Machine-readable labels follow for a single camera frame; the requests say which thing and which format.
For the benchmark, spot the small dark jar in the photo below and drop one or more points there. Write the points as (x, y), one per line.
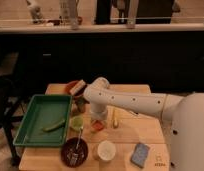
(81, 105)

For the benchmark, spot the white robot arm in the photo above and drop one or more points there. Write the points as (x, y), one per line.
(186, 113)

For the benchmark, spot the yellow handled spoon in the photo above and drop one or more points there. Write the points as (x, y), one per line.
(115, 121)

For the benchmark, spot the green plastic tray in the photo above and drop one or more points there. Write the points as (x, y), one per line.
(43, 111)

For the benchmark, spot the orange red bowl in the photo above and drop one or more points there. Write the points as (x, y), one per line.
(70, 85)

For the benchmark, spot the blue sponge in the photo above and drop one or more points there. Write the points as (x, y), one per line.
(140, 154)

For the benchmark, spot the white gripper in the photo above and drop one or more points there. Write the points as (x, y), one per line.
(100, 116)

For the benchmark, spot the metal fork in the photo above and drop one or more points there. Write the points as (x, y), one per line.
(75, 152)

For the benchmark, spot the dark brown bowl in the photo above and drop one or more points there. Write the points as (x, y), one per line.
(68, 148)

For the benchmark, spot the small green cup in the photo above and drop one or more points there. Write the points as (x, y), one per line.
(76, 123)

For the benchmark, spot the white cup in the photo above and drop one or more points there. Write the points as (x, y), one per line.
(106, 150)

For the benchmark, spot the black chair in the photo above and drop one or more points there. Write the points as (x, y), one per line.
(7, 112)

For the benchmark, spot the beige scrub brush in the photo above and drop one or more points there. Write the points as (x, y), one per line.
(77, 87)

